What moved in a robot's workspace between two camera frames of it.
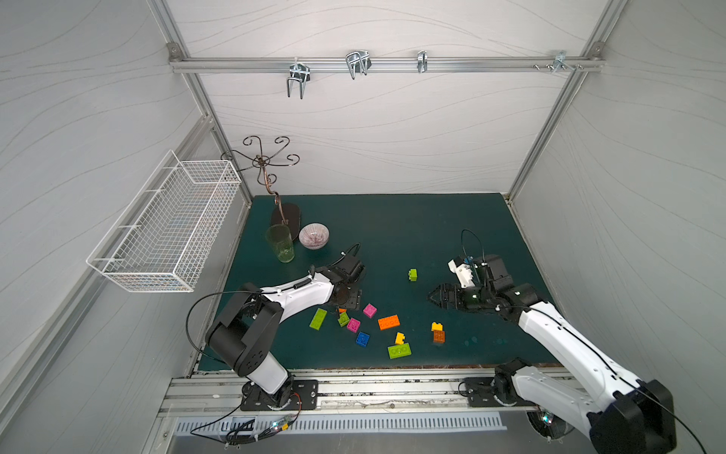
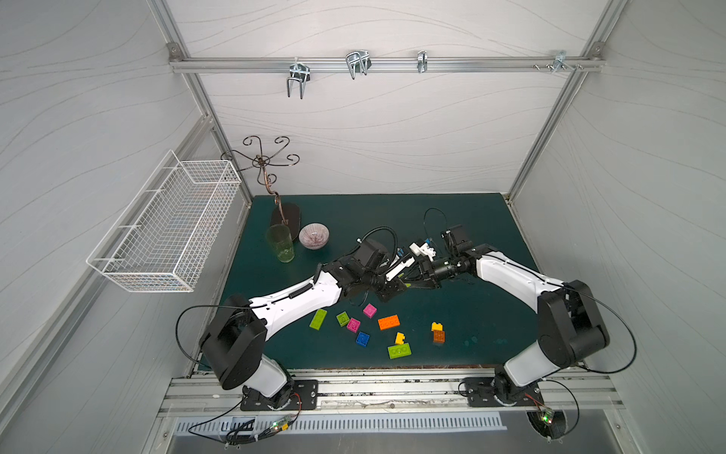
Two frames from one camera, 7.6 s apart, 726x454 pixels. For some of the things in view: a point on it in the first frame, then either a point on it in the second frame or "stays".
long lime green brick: [318, 319] stays
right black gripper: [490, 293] to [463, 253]
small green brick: [343, 319] stays
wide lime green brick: [401, 350] stays
